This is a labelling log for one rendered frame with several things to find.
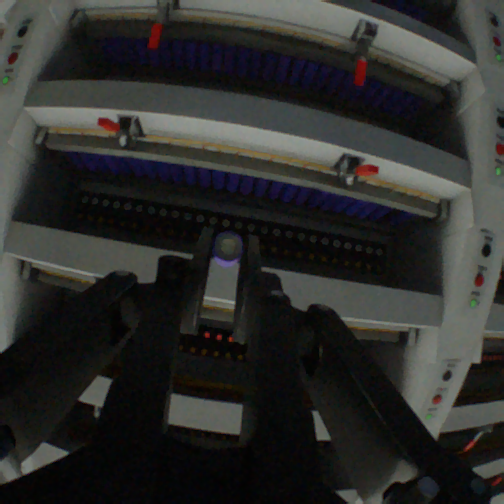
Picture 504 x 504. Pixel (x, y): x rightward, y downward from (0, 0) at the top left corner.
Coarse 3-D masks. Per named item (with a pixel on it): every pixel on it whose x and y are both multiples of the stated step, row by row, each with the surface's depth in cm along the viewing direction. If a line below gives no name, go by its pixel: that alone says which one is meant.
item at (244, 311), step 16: (256, 240) 18; (256, 256) 16; (240, 272) 17; (256, 272) 14; (240, 288) 14; (256, 288) 13; (240, 304) 13; (256, 304) 13; (240, 320) 13; (240, 336) 14
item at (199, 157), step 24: (48, 144) 37; (72, 144) 37; (96, 144) 37; (144, 144) 38; (168, 144) 38; (216, 168) 40; (240, 168) 39; (264, 168) 39; (288, 168) 39; (336, 192) 41; (360, 192) 40; (384, 192) 40; (432, 216) 42
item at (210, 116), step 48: (48, 96) 32; (96, 96) 33; (144, 96) 33; (192, 96) 34; (240, 96) 34; (240, 144) 37; (288, 144) 36; (336, 144) 34; (384, 144) 35; (96, 192) 50; (144, 192) 50; (432, 192) 39; (384, 240) 53; (432, 240) 44
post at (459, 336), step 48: (480, 0) 31; (480, 48) 32; (480, 96) 34; (432, 144) 47; (480, 144) 35; (480, 192) 36; (432, 288) 43; (480, 336) 39; (432, 384) 40; (432, 432) 42; (336, 480) 55
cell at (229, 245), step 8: (224, 232) 19; (232, 232) 19; (216, 240) 19; (224, 240) 19; (232, 240) 19; (240, 240) 19; (216, 248) 19; (224, 248) 19; (232, 248) 19; (240, 248) 19; (216, 256) 19; (224, 256) 19; (232, 256) 19; (240, 256) 19; (224, 264) 21; (232, 264) 22
